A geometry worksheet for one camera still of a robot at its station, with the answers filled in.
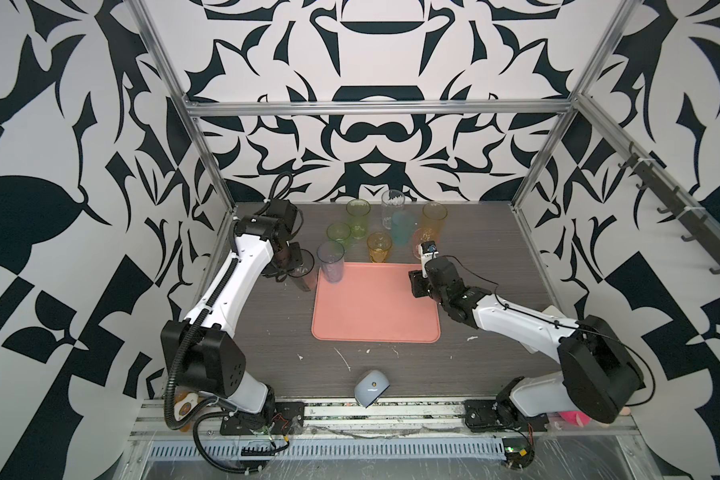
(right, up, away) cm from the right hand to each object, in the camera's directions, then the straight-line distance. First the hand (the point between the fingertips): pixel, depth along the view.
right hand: (417, 269), depth 88 cm
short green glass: (-24, +11, +17) cm, 32 cm away
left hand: (-35, +3, -8) cm, 36 cm away
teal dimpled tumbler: (-2, +13, +15) cm, 20 cm away
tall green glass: (-17, +19, +16) cm, 30 cm away
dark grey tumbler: (-32, 0, -9) cm, 33 cm away
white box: (+39, -12, 0) cm, 41 cm away
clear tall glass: (-5, +23, +27) cm, 36 cm away
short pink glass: (+4, +10, +14) cm, 18 cm away
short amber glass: (-10, +7, +17) cm, 21 cm away
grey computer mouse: (-14, -25, -17) cm, 34 cm away
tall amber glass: (+8, +17, +12) cm, 22 cm away
